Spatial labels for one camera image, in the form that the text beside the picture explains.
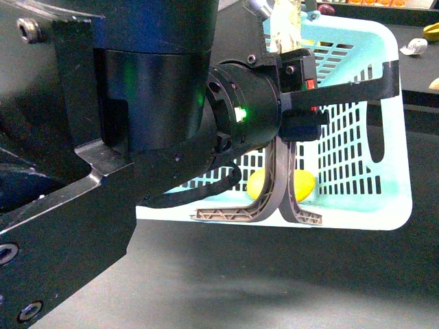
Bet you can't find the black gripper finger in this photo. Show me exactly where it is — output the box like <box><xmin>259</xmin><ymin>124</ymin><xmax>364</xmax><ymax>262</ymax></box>
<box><xmin>289</xmin><ymin>60</ymin><xmax>400</xmax><ymax>109</ymax></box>

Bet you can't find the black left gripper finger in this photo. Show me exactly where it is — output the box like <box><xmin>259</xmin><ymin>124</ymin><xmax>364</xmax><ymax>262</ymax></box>
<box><xmin>280</xmin><ymin>110</ymin><xmax>329</xmax><ymax>141</ymax></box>

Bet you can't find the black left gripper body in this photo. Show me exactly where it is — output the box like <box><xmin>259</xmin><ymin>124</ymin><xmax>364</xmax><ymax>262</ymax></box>
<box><xmin>206</xmin><ymin>48</ymin><xmax>318</xmax><ymax>149</ymax></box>

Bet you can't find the yellow mango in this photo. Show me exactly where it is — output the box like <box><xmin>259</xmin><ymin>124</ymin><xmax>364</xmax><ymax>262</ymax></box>
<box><xmin>247</xmin><ymin>167</ymin><xmax>316</xmax><ymax>202</ymax></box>

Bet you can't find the light blue plastic basket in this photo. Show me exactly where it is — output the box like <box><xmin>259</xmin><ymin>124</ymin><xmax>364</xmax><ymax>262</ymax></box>
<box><xmin>137</xmin><ymin>15</ymin><xmax>412</xmax><ymax>230</ymax></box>

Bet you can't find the brown front basket handle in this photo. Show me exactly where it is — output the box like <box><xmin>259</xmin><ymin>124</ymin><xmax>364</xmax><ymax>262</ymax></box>
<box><xmin>191</xmin><ymin>136</ymin><xmax>289</xmax><ymax>224</ymax></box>

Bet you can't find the brown basket handle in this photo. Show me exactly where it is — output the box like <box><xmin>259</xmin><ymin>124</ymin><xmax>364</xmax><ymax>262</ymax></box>
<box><xmin>191</xmin><ymin>136</ymin><xmax>289</xmax><ymax>224</ymax></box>
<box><xmin>278</xmin><ymin>142</ymin><xmax>322</xmax><ymax>226</ymax></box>

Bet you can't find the yellow star fruit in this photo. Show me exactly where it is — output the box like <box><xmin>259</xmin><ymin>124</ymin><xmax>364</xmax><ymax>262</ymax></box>
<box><xmin>423</xmin><ymin>23</ymin><xmax>439</xmax><ymax>42</ymax></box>

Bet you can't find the orange boxes row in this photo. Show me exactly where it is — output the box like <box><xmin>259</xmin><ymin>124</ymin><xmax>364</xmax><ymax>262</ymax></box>
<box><xmin>346</xmin><ymin>0</ymin><xmax>435</xmax><ymax>9</ymax></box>

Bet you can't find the dark purple fruit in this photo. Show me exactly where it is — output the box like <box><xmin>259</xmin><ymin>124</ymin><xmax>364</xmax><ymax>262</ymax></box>
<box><xmin>317</xmin><ymin>3</ymin><xmax>335</xmax><ymax>16</ymax></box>

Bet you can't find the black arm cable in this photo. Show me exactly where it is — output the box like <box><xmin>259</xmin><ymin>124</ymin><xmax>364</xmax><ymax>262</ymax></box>
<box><xmin>139</xmin><ymin>160</ymin><xmax>243</xmax><ymax>208</ymax></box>

